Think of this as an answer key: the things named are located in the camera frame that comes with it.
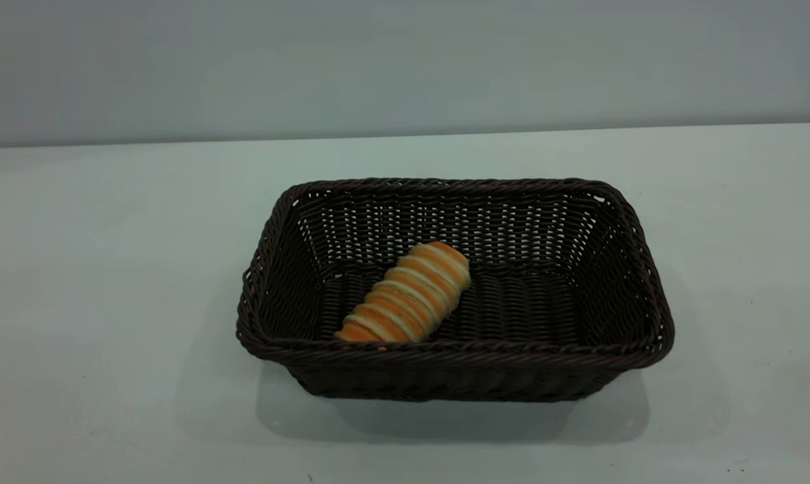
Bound striped orange bread roll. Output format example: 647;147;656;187
334;241;472;345

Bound dark brown wicker basket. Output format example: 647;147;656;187
236;177;676;403

